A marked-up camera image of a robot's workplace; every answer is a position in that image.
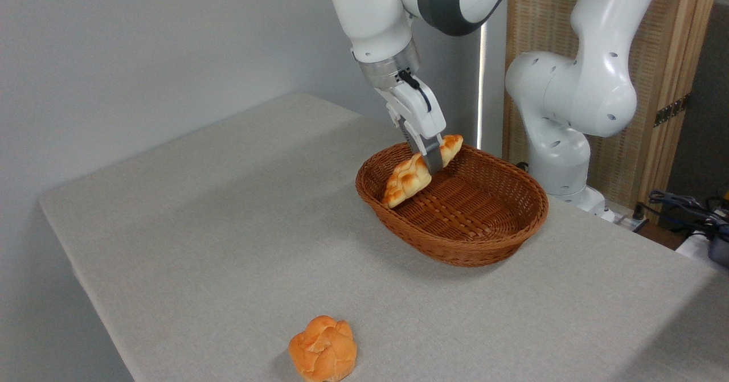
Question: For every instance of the round knotted bread roll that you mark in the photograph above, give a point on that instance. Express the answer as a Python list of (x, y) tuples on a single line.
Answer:
[(323, 349)]

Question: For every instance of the dark metal screen hinge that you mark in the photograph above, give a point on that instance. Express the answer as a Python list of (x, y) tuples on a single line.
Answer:
[(672, 110)]

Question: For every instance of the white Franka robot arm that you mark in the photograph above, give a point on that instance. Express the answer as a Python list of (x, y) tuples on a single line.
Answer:
[(581, 86)]

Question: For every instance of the grey tablecloth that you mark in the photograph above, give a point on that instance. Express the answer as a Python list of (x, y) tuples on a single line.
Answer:
[(188, 228)]

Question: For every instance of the brown oval wicker basket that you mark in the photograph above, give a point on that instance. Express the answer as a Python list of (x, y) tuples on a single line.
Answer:
[(472, 222)]

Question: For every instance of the white vertical wall strip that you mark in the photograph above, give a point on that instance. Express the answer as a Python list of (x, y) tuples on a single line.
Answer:
[(483, 86)]

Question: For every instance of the white power strip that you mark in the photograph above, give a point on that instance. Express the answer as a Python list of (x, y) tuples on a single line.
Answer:
[(626, 221)]

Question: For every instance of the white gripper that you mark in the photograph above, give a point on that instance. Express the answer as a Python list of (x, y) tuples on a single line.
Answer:
[(418, 114)]

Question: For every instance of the long braided bread loaf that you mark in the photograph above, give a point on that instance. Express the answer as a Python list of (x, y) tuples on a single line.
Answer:
[(407, 181)]

